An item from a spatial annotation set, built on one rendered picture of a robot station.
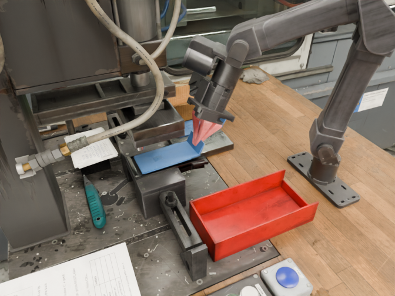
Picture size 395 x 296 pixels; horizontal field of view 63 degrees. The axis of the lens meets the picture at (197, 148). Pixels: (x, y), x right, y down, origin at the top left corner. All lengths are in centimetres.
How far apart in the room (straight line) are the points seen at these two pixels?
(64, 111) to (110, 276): 32
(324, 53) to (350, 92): 101
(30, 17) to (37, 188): 31
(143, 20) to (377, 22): 40
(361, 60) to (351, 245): 37
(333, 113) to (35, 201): 63
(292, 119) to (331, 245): 49
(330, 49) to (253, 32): 111
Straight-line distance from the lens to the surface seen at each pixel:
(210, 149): 89
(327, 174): 84
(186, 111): 102
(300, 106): 118
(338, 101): 74
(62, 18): 53
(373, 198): 89
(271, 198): 80
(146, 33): 59
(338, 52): 180
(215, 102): 71
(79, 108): 61
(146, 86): 65
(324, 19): 67
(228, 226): 72
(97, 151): 88
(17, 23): 53
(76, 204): 82
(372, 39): 67
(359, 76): 72
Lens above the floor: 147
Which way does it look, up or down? 38 degrees down
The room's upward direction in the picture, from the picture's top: straight up
